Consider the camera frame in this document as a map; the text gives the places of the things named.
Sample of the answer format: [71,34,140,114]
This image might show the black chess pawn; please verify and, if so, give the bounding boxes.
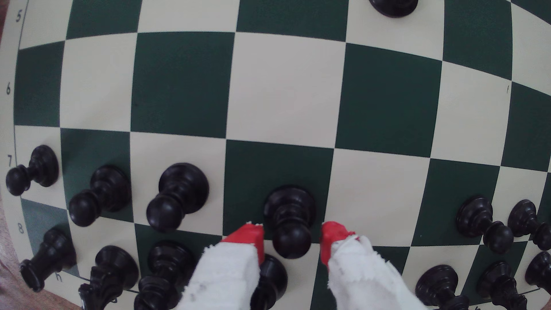
[368,0,419,19]
[263,185,317,260]
[145,162,210,233]
[455,196,515,255]
[507,199,551,251]
[5,144,60,197]
[68,164,132,228]

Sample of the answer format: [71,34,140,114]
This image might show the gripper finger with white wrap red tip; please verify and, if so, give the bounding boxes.
[320,221,428,310]
[174,222,265,310]

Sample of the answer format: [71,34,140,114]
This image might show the black chess knight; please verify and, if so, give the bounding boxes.
[476,261,528,310]
[78,245,140,310]

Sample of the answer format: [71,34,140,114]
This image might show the black chess queen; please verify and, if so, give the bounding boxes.
[251,253,288,310]

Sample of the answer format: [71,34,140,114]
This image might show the black chess bishop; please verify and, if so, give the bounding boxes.
[415,264,470,310]
[133,240,197,310]

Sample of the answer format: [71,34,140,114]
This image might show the black chess rook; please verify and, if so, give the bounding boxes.
[19,227,78,293]
[524,251,551,296]

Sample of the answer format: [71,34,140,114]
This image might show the green and cream chess board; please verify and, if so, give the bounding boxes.
[0,0,551,310]

